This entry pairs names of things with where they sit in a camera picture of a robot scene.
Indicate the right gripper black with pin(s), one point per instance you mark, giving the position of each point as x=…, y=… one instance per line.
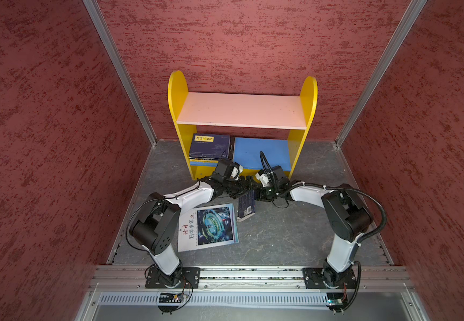
x=259, y=193

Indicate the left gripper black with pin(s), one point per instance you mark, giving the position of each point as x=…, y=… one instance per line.
x=243, y=188

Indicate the navy book yellow label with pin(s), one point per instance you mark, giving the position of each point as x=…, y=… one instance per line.
x=247, y=206

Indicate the navy book set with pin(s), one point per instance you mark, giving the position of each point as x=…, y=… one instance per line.
x=211, y=147

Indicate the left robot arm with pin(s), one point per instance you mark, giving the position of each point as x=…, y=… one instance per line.
x=154, y=223

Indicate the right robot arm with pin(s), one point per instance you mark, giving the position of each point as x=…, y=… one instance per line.
x=347, y=214

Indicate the white science magazine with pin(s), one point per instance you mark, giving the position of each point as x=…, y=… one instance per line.
x=207, y=227

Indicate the yellow pink blue bookshelf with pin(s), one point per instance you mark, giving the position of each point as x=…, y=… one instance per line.
x=189, y=110

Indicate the left circuit board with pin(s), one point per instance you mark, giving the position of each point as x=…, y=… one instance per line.
x=171, y=298

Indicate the circuit board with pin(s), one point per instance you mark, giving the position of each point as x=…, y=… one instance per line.
x=171, y=298
x=336, y=301

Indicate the right circuit board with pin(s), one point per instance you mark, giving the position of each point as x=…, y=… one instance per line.
x=336, y=301

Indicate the right corner aluminium profile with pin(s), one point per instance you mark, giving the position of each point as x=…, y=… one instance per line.
x=407, y=21

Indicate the corner aluminium profile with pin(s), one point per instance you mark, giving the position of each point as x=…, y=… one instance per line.
x=104, y=33
x=407, y=21

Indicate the left corner aluminium profile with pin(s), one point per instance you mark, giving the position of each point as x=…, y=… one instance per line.
x=104, y=33

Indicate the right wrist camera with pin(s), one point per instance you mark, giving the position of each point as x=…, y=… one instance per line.
x=272, y=177

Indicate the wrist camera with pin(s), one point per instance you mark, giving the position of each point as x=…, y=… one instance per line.
x=272, y=177
x=227, y=170

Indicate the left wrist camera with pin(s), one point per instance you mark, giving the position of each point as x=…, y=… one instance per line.
x=227, y=170

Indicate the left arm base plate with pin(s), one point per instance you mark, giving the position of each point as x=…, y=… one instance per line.
x=182, y=277

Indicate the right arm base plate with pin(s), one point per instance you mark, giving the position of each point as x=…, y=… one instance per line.
x=328, y=279

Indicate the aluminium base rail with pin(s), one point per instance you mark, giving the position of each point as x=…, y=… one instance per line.
x=253, y=278

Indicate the slotted cable duct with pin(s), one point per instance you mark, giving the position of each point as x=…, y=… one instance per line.
x=232, y=299

